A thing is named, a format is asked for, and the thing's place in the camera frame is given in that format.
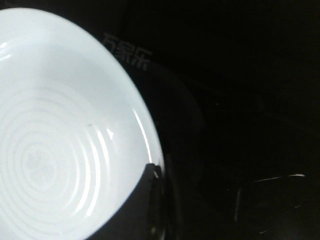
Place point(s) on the light blue plate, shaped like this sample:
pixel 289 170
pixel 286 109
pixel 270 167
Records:
pixel 75 133

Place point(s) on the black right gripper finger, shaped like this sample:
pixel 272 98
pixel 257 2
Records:
pixel 143 216

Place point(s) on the black glass cooktop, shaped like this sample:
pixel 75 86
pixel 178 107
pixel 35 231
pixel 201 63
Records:
pixel 234 89

